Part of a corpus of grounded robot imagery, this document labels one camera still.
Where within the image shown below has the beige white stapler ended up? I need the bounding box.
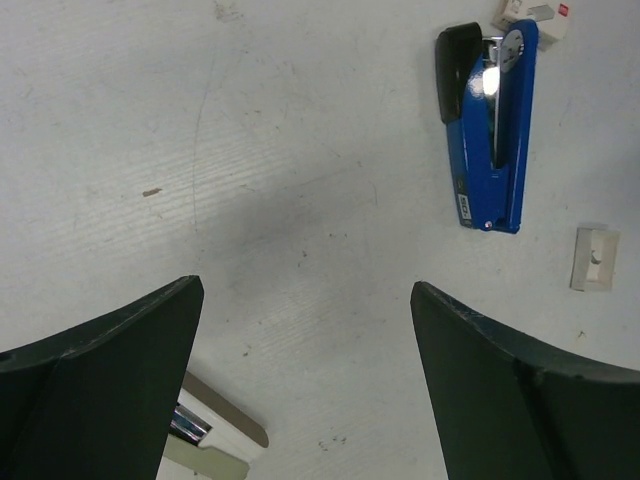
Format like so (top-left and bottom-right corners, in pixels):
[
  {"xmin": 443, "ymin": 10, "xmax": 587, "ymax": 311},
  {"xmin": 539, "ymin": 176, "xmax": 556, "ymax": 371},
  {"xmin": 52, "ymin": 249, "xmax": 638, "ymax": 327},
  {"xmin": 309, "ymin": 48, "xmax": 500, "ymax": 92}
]
[{"xmin": 163, "ymin": 371, "xmax": 270, "ymax": 479}]

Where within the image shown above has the white staple box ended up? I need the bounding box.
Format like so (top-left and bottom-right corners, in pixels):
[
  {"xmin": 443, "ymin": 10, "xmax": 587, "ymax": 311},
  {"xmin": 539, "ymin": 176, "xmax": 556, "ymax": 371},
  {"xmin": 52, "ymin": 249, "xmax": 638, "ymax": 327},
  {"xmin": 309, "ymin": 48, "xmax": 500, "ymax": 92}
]
[{"xmin": 491, "ymin": 0, "xmax": 574, "ymax": 52}]

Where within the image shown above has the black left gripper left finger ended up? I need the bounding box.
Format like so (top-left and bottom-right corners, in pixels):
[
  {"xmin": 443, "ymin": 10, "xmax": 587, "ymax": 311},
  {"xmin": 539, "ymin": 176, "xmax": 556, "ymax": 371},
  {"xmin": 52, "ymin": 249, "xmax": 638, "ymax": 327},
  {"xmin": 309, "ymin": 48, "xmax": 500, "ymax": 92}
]
[{"xmin": 1, "ymin": 276, "xmax": 204, "ymax": 479}]

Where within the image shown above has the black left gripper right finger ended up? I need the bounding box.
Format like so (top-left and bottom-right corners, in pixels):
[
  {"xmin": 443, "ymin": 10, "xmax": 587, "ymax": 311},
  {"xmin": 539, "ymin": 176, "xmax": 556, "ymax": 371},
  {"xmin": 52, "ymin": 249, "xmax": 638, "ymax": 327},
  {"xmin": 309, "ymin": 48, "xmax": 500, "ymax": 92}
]
[{"xmin": 410, "ymin": 282, "xmax": 639, "ymax": 479}]

